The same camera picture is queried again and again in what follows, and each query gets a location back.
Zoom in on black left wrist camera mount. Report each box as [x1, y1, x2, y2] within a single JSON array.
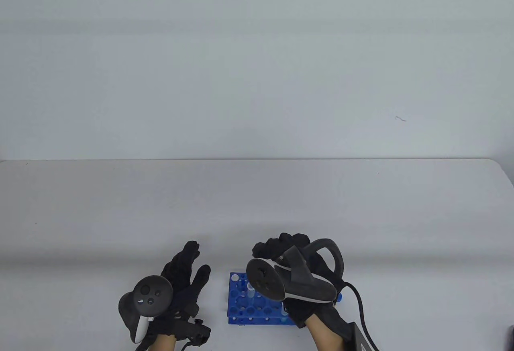
[[175, 318, 212, 347]]

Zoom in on person's right hand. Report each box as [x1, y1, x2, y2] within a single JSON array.
[[252, 233, 347, 329]]

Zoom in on person's right forearm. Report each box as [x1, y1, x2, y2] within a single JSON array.
[[307, 315, 350, 351]]

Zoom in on black cable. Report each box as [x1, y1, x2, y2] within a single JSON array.
[[343, 282, 380, 351]]

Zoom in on black and white left controller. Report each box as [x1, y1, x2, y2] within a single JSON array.
[[118, 276, 174, 344]]

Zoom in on blue plastic test tube rack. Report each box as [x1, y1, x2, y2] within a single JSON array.
[[228, 273, 296, 325]]

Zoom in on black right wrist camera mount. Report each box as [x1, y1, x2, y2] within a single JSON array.
[[347, 321, 374, 351]]

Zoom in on person's left forearm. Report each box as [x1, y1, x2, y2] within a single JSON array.
[[151, 335, 177, 351]]

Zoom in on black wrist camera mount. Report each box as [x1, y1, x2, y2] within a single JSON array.
[[175, 318, 212, 347], [347, 321, 374, 351]]

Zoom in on person's left hand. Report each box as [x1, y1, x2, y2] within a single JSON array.
[[147, 241, 211, 337]]

